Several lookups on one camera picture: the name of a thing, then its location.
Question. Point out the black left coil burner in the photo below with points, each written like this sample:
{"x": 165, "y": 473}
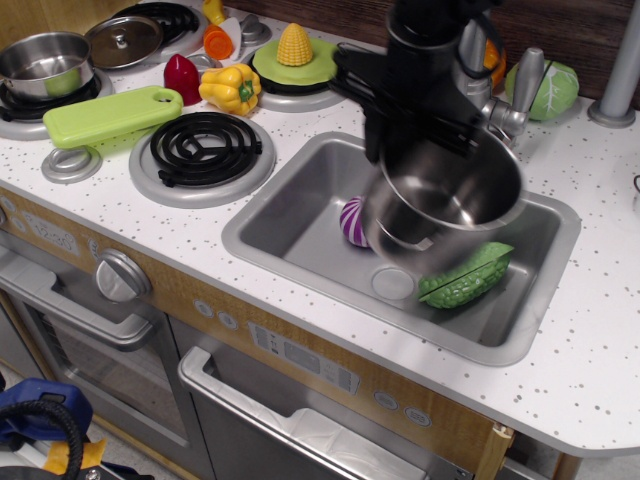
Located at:
{"x": 15, "y": 109}

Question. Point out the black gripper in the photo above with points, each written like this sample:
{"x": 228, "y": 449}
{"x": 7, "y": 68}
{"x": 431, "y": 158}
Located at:
{"x": 408, "y": 94}

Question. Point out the silver back stove knob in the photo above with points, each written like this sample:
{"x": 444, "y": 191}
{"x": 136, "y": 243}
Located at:
{"x": 254, "y": 32}

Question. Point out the green toy cabbage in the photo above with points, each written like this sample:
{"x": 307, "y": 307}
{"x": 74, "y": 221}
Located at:
{"x": 557, "y": 92}

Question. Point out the green round plate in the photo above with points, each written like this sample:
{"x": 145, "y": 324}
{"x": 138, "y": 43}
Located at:
{"x": 321, "y": 68}

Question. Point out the black front coil burner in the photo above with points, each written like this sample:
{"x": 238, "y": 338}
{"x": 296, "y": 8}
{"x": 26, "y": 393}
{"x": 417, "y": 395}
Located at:
{"x": 204, "y": 150}

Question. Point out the grey toy sink basin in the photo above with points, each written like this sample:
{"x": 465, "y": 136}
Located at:
{"x": 291, "y": 228}

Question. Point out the grey vertical pole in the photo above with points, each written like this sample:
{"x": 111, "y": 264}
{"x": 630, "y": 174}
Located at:
{"x": 614, "y": 110}

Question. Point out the grey dishwasher door handle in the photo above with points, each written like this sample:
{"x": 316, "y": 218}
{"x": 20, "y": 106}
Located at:
{"x": 261, "y": 424}

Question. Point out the steel pot lid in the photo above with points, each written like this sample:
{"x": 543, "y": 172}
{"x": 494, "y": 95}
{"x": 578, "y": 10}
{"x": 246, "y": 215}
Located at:
{"x": 123, "y": 42}

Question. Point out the red toy pepper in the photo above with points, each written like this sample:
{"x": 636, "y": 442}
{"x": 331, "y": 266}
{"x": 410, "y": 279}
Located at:
{"x": 180, "y": 74}

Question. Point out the orange toy fruit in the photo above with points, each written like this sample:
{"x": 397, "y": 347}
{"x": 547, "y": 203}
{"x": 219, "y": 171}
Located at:
{"x": 495, "y": 61}

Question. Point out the yellow toy bell pepper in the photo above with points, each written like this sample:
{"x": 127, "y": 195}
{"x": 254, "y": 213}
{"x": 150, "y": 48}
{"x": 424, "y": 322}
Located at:
{"x": 234, "y": 89}

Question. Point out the silver stove knob front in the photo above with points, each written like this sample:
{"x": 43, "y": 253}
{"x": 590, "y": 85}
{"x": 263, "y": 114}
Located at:
{"x": 67, "y": 166}

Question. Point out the purple white toy onion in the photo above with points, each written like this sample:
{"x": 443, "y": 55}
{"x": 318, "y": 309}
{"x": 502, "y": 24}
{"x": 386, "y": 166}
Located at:
{"x": 351, "y": 222}

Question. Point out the green toy bitter gourd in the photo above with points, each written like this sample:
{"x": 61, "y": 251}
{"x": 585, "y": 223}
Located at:
{"x": 476, "y": 276}

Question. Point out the black back coil burner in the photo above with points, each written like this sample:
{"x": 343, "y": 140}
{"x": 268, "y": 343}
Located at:
{"x": 176, "y": 20}

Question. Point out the large steel pot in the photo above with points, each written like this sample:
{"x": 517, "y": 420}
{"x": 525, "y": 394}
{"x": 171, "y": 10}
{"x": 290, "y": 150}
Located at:
{"x": 433, "y": 202}

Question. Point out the blue clamp tool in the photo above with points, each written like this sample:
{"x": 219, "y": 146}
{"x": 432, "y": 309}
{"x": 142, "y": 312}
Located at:
{"x": 40, "y": 409}

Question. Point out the silver toy faucet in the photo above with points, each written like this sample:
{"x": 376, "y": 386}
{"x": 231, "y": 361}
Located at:
{"x": 506, "y": 105}

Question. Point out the white toy egg piece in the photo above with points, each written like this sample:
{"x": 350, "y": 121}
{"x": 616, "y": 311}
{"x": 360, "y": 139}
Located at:
{"x": 232, "y": 27}

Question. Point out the silver stove knob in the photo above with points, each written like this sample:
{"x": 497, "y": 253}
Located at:
{"x": 254, "y": 32}
{"x": 67, "y": 166}

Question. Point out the orange toy carrot slice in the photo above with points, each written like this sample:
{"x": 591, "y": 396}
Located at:
{"x": 217, "y": 43}

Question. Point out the black coil burner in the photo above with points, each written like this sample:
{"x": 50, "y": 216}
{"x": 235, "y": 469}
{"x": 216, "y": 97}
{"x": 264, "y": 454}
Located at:
{"x": 204, "y": 150}
{"x": 15, "y": 109}
{"x": 176, "y": 20}

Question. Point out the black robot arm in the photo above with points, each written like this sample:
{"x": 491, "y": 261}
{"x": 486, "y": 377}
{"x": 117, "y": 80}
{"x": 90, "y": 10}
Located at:
{"x": 435, "y": 19}

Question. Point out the grey oven door handle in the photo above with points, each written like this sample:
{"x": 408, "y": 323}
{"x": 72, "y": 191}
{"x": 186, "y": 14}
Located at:
{"x": 35, "y": 286}

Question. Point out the small steel pot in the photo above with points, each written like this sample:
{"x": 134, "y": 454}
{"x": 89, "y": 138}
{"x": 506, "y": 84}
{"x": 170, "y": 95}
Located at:
{"x": 47, "y": 66}

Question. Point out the silver oven dial knob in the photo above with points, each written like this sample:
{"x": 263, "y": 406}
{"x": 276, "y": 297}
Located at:
{"x": 120, "y": 279}

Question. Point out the yellow toy corn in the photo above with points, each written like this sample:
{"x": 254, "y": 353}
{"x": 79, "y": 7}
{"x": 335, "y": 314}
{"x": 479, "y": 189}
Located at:
{"x": 294, "y": 47}

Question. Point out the green plastic cutting board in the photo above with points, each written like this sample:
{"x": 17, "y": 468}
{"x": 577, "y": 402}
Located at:
{"x": 98, "y": 119}

